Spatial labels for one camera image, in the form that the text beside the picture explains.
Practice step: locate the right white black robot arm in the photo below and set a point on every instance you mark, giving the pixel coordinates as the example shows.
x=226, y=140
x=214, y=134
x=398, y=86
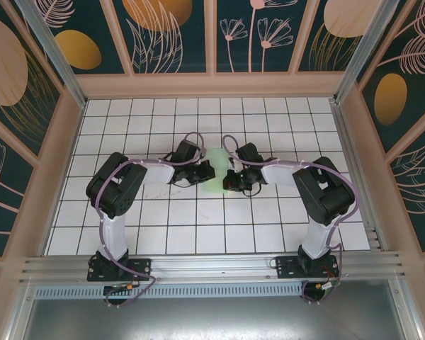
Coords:
x=315, y=241

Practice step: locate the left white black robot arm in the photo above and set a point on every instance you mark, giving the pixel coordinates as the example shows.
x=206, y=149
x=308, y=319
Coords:
x=113, y=237

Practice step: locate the grey metal sheet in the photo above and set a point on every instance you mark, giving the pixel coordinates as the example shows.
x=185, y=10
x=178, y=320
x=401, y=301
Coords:
x=212, y=318

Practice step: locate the aluminium mounting rail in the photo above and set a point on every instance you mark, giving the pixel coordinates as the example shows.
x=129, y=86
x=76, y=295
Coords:
x=212, y=269

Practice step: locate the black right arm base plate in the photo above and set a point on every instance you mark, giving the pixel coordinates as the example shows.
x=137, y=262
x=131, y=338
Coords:
x=287, y=268

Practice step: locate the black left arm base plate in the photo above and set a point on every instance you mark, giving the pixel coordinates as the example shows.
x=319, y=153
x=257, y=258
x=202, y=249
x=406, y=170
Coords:
x=140, y=270

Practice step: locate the aluminium side rail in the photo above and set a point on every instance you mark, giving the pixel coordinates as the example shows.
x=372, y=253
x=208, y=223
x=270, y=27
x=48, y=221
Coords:
x=360, y=184

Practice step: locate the aluminium frame post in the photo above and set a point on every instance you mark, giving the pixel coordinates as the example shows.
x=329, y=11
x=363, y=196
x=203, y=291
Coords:
x=365, y=53
x=56, y=53

